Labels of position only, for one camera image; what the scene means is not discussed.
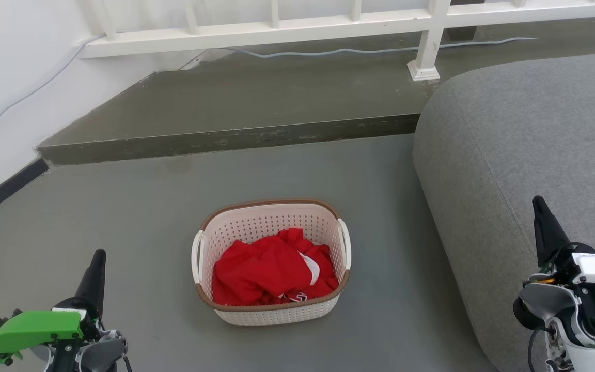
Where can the black wall baseboard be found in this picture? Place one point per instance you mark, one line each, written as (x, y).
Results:
(3, 191)

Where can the red garment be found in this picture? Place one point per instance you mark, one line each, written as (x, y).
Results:
(261, 271)

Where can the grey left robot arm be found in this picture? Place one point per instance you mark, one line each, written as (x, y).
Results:
(96, 356)

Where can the white metal railing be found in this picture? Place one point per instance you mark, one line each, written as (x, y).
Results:
(277, 32)

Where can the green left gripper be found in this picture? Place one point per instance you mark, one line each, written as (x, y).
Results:
(34, 325)

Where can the white perforated plastic laundry basket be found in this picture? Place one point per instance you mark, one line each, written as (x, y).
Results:
(271, 219)

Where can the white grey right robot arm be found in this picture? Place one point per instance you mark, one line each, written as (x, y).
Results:
(576, 320)

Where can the grey fabric sofa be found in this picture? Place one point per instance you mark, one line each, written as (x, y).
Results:
(509, 144)

